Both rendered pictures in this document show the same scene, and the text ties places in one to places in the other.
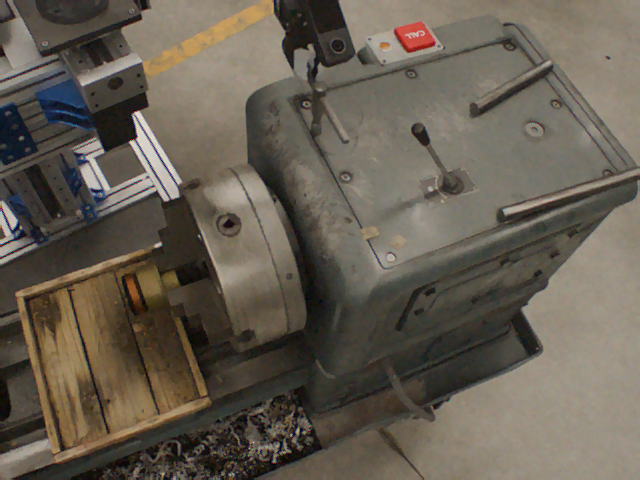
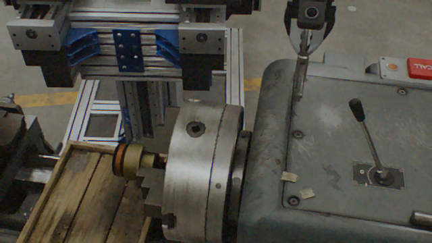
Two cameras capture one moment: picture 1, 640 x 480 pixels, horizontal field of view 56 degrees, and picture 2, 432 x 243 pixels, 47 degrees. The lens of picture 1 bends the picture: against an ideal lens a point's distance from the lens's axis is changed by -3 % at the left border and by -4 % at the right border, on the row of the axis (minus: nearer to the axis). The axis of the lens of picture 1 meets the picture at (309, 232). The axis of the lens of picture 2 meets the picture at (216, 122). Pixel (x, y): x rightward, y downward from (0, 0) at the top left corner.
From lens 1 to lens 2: 0.35 m
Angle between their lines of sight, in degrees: 27
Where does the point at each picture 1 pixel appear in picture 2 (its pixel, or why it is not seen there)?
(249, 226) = (208, 136)
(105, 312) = (112, 179)
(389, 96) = (372, 98)
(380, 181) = (322, 148)
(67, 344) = (75, 186)
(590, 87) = not seen: outside the picture
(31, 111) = (148, 41)
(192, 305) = (149, 181)
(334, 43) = (309, 9)
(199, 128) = not seen: hidden behind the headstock
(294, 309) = (212, 217)
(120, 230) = not seen: hidden behind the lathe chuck
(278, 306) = (200, 206)
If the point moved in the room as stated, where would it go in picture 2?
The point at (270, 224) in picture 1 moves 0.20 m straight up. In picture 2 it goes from (224, 142) to (226, 61)
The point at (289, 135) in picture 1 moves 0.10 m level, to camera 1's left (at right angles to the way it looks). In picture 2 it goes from (276, 93) to (238, 73)
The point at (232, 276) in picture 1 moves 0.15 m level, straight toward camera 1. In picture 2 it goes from (177, 163) to (138, 225)
